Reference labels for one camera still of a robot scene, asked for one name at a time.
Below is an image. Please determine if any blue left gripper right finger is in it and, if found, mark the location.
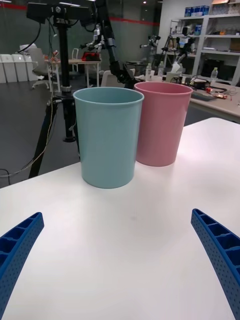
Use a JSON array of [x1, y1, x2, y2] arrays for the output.
[[190, 208, 240, 320]]

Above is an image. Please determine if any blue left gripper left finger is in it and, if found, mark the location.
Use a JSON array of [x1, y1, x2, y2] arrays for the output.
[[0, 211, 45, 320]]

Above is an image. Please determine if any pale blue plastic bin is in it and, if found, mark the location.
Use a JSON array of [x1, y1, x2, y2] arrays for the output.
[[72, 86, 145, 190]]

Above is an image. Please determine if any pink plastic bin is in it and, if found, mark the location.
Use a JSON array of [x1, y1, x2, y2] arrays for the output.
[[133, 81, 194, 168]]

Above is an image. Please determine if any long work table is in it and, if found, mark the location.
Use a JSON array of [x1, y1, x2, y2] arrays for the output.
[[126, 74, 240, 124]]

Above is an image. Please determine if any dark keyboard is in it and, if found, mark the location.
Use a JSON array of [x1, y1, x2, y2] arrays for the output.
[[190, 90, 218, 102]]

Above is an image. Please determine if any white waste container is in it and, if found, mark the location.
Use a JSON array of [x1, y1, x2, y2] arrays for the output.
[[23, 54, 39, 82], [11, 53, 28, 82], [0, 53, 15, 84]]

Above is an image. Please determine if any white office chair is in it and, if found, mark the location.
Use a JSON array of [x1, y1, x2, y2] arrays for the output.
[[28, 47, 51, 90]]

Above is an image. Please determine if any black tripod with crossbar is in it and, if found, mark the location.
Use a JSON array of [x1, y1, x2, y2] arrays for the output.
[[26, 1, 92, 180]]

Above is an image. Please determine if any white plastic chair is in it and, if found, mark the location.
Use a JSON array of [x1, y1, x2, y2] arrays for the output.
[[101, 69, 136, 89]]

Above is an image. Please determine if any wooden side table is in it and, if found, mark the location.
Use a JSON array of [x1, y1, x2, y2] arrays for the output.
[[44, 58, 102, 87]]

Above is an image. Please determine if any white humanoid robot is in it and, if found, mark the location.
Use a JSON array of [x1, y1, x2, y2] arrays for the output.
[[174, 24, 199, 64], [79, 24, 106, 54]]

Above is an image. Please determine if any white storage shelving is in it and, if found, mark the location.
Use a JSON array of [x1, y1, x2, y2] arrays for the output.
[[169, 4, 240, 86]]

